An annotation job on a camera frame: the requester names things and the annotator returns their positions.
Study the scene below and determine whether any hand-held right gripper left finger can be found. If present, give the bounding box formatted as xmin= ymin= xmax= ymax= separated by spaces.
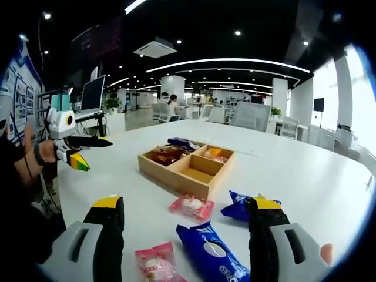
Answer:
xmin=36 ymin=196 xmax=126 ymax=282

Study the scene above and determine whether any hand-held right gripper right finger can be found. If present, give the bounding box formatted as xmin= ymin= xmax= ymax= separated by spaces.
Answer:
xmin=247 ymin=193 xmax=334 ymax=282

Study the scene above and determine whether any blue cookie packet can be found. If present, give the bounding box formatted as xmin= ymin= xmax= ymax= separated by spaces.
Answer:
xmin=175 ymin=220 xmax=250 ymax=282
xmin=220 ymin=190 xmax=283 ymax=223

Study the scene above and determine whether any red snack packet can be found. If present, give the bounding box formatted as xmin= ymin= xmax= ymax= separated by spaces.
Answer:
xmin=135 ymin=241 xmax=184 ymax=282

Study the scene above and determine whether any wooden divided container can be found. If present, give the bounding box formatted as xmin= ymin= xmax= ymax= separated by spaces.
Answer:
xmin=137 ymin=142 xmax=236 ymax=200

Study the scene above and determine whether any silver blue candy packet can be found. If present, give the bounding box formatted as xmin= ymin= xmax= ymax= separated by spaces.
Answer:
xmin=167 ymin=137 xmax=200 ymax=150

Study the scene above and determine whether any yellow marshmallow packet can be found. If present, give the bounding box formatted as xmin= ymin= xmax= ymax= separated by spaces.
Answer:
xmin=205 ymin=148 xmax=227 ymax=159

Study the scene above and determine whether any person's left hand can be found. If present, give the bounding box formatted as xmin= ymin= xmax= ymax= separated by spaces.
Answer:
xmin=39 ymin=137 xmax=59 ymax=165

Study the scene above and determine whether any person's right hand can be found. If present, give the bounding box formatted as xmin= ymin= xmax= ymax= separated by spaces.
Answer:
xmin=320 ymin=243 xmax=334 ymax=267

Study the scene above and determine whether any black tripod stand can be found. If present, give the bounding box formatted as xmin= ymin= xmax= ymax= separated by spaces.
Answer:
xmin=75 ymin=113 xmax=108 ymax=138

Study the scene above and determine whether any teal partition screen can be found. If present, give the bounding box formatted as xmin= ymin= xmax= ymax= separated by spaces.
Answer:
xmin=50 ymin=91 xmax=71 ymax=111

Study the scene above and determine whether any black wristband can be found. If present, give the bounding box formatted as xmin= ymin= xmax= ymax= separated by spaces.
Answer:
xmin=33 ymin=143 xmax=45 ymax=167

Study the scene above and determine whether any open silver laptop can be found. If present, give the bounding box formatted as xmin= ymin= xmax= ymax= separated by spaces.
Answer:
xmin=75 ymin=74 xmax=106 ymax=117

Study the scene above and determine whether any white table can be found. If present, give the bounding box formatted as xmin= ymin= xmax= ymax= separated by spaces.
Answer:
xmin=57 ymin=119 xmax=375 ymax=282

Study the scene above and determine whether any person's dark clothing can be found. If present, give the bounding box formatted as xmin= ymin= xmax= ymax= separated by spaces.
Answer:
xmin=0 ymin=140 xmax=67 ymax=265

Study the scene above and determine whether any white office chair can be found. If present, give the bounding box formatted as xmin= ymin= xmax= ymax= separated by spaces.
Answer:
xmin=280 ymin=116 xmax=300 ymax=139
xmin=158 ymin=104 xmax=180 ymax=123

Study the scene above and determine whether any white power strip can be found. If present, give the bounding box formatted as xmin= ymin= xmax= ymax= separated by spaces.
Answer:
xmin=234 ymin=148 xmax=262 ymax=157

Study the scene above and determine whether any dark hanging display board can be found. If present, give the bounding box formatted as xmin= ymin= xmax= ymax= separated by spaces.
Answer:
xmin=70 ymin=16 xmax=123 ymax=70

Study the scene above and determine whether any ceiling air conditioner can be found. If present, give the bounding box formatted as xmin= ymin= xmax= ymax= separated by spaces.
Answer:
xmin=133 ymin=36 xmax=178 ymax=59

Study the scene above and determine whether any grey mesh office chair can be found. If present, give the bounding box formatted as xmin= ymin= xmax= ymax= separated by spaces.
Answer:
xmin=230 ymin=102 xmax=271 ymax=133

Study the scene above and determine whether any white printer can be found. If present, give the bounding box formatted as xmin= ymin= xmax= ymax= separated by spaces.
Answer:
xmin=336 ymin=123 xmax=353 ymax=146

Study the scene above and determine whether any black monitor on stand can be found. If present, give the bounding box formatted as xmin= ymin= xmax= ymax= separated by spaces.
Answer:
xmin=313 ymin=98 xmax=325 ymax=127

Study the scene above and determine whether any blue white wall poster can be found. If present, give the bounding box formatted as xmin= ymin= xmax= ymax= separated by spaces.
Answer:
xmin=0 ymin=43 xmax=45 ymax=142

